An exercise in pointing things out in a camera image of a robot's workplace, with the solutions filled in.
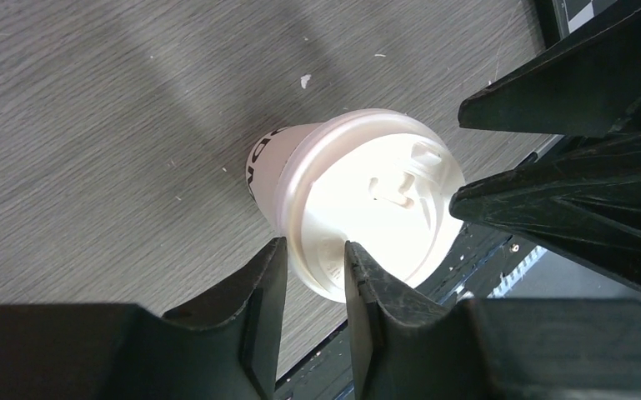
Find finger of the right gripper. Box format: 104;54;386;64
458;1;641;138
449;132;641;292

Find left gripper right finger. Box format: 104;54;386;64
344;242;641;399

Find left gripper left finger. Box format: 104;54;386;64
0;237;288;399

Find white plastic cup lid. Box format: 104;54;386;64
270;108;465;303

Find white paper coffee cup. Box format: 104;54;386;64
245;123;320;230

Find black white checkerboard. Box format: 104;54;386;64
533;0;617;48

